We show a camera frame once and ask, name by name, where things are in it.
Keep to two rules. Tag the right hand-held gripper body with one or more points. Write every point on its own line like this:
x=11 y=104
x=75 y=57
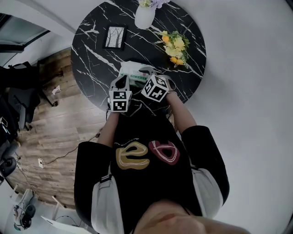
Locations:
x=154 y=88

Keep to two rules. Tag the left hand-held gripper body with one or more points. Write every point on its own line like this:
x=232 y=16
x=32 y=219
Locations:
x=120 y=100

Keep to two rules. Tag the white tissue packet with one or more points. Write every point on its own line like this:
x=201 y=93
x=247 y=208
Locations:
x=131 y=69

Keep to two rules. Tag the person's left forearm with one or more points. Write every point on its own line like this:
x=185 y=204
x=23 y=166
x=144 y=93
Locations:
x=108 y=130

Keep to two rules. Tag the person's right forearm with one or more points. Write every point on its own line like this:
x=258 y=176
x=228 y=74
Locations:
x=183 y=114

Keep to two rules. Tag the round black marble table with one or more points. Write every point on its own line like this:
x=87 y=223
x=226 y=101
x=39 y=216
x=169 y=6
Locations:
x=91 y=68

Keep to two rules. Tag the yellow orange flower bouquet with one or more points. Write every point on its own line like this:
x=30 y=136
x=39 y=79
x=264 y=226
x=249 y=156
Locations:
x=176 y=45

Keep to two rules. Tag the white ribbed vase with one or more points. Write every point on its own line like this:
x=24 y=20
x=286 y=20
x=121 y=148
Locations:
x=144 y=18

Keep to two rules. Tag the crumpled white paper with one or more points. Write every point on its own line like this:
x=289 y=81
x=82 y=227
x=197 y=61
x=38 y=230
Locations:
x=56 y=90

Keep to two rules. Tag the purple flower bunch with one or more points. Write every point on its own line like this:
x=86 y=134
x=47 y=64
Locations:
x=158 y=2

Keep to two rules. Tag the person's black printed shirt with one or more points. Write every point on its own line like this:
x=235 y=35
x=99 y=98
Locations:
x=142 y=178

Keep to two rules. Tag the black office chair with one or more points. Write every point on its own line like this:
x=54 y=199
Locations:
x=20 y=91

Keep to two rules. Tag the white power plug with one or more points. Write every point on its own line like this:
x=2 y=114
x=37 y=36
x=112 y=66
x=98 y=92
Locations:
x=41 y=162

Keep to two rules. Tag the black framed window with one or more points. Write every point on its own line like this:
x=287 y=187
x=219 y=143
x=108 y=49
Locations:
x=18 y=29

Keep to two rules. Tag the person's face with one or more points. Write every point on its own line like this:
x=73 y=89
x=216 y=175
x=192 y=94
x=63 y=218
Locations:
x=174 y=217

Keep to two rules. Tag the black picture frame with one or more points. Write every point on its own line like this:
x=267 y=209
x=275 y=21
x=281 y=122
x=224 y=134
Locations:
x=114 y=37

